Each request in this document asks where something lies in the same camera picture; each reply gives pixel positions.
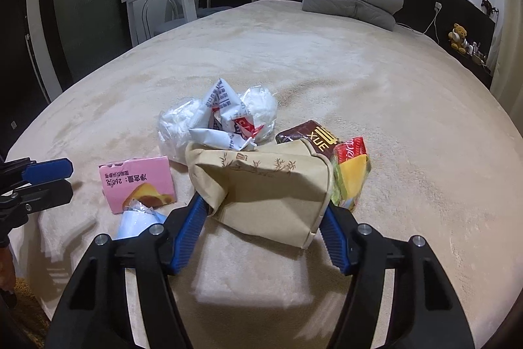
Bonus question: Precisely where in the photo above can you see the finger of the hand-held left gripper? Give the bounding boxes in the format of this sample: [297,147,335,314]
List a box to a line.
[0,179,74,228]
[0,158,74,194]

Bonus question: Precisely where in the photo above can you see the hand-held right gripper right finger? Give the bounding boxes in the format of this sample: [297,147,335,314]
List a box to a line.
[321,204,477,349]

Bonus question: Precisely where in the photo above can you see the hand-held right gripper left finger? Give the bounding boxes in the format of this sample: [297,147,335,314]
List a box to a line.
[45,194,211,349]

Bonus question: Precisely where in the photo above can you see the light blue packet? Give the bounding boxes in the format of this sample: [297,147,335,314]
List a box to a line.
[115,199,168,241]

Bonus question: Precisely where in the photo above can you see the pink snack box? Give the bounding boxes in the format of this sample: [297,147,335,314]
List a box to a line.
[98,156,177,215]

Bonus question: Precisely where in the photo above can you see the red yellow snack packet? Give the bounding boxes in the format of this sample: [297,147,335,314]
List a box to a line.
[330,135,372,213]

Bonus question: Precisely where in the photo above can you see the tan paper bag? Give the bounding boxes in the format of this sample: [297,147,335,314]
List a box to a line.
[185,140,333,250]

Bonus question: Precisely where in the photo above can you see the large clear plastic bag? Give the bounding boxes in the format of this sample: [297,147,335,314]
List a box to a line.
[157,97,205,164]

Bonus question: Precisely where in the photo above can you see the brown snack wrapper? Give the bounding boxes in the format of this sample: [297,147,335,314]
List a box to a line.
[275,120,342,162]

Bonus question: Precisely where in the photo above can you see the white red wrapper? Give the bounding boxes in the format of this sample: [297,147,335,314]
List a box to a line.
[189,78,266,151]

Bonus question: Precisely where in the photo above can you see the small clear plastic bag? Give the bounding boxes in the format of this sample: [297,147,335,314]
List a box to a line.
[241,85,279,145]

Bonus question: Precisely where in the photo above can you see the beige plush bed blanket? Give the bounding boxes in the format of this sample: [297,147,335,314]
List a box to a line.
[4,0,523,349]

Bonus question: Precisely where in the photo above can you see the frosted glass door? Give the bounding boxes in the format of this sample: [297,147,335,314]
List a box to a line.
[51,0,131,92]

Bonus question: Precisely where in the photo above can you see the white chair with grey cushion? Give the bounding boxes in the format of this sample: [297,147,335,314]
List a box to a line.
[141,0,233,37]

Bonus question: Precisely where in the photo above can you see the small bottles on shelf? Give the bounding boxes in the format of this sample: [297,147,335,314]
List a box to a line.
[468,40,491,67]

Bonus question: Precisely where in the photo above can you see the brown teddy bear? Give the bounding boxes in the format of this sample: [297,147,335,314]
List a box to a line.
[447,23,470,54]

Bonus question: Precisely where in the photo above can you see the white charger cable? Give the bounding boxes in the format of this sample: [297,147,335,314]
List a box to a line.
[396,1,444,36]

